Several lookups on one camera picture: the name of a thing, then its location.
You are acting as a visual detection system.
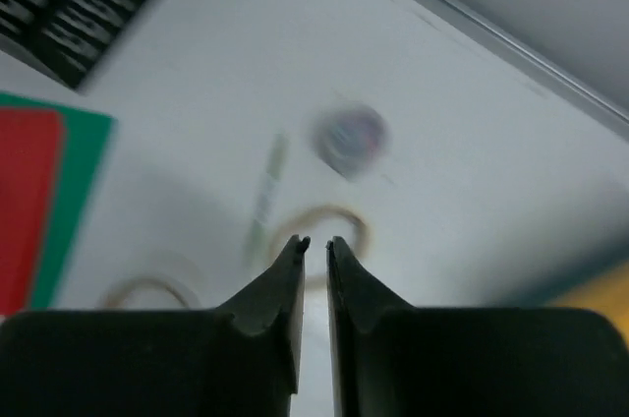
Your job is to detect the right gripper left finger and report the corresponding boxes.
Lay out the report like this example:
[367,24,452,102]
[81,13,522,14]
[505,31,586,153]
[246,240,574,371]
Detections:
[1,236,310,416]

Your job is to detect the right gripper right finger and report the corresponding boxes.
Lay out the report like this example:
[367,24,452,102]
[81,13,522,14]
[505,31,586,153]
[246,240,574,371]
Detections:
[327,237,628,416]

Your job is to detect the wide grey tape roll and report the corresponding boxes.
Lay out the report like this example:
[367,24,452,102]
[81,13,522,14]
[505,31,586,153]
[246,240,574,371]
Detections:
[96,250,206,310]

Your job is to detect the beige masking tape ring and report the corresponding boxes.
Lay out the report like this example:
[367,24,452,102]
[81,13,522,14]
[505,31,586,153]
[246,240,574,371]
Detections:
[264,204,375,293]

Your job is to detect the green pen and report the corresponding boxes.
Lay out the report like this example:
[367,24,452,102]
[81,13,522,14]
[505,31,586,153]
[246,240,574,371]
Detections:
[244,133,289,263]

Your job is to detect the small clear jar dark contents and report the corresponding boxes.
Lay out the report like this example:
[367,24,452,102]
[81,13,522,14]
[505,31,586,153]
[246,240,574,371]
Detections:
[311,101,391,182]

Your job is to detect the yellow drawer box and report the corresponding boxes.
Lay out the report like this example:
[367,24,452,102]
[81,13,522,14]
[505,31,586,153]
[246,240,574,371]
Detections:
[549,263,628,314]

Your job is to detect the green folder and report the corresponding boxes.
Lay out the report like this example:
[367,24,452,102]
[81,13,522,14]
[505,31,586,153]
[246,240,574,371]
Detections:
[1,92,115,309]

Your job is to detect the metal front rail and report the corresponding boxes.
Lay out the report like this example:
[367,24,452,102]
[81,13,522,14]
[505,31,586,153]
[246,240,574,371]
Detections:
[333,0,629,126]

